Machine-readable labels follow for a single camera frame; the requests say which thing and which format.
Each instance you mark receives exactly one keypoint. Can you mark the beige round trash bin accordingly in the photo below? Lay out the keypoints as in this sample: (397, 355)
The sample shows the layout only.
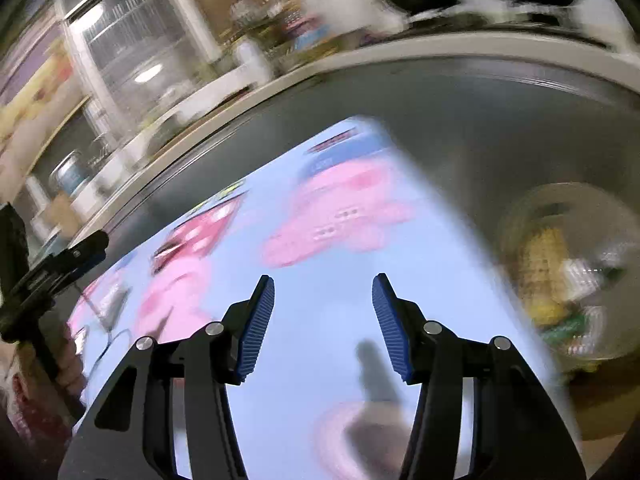
(571, 251)

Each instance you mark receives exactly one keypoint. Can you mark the blue pig cartoon tablecloth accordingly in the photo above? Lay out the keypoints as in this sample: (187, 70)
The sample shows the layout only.
(322, 220)

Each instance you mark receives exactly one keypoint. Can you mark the barred kitchen window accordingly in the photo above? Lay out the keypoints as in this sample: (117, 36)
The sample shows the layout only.
(142, 53)

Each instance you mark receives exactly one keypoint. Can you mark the white plastic jug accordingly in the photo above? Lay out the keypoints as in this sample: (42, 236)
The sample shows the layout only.
(253, 62)

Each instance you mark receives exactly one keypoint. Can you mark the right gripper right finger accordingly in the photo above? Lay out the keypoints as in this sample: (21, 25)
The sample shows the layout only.
(517, 432)

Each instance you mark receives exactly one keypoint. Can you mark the person left hand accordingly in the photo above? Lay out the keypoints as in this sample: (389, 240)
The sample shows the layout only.
(34, 381)

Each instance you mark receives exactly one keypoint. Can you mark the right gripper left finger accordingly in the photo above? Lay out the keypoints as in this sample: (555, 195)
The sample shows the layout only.
(127, 432)

